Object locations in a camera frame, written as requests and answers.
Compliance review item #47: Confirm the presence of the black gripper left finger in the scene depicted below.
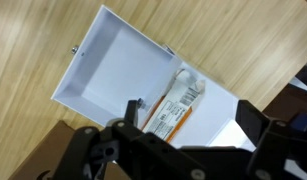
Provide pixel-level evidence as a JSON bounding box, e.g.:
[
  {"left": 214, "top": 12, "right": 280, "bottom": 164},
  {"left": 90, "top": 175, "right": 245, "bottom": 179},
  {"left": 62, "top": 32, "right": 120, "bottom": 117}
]
[{"left": 52, "top": 99, "right": 194, "bottom": 180}]

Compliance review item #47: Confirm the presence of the white orange packet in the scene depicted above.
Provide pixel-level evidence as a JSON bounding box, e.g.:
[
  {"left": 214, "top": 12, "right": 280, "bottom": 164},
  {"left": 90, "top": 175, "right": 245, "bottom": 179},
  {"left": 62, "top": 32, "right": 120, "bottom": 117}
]
[{"left": 140, "top": 67, "right": 208, "bottom": 145}]

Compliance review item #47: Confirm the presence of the white cabinet drawer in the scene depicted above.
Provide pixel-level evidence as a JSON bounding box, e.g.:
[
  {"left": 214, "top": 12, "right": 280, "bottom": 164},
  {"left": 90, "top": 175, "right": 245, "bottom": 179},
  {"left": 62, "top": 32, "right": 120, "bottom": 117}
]
[{"left": 50, "top": 3, "right": 184, "bottom": 130}]

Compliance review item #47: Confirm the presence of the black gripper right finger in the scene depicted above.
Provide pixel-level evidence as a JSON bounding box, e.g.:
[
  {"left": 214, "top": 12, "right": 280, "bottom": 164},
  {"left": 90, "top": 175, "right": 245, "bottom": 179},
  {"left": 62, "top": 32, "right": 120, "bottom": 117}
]
[{"left": 235, "top": 99, "right": 307, "bottom": 180}]

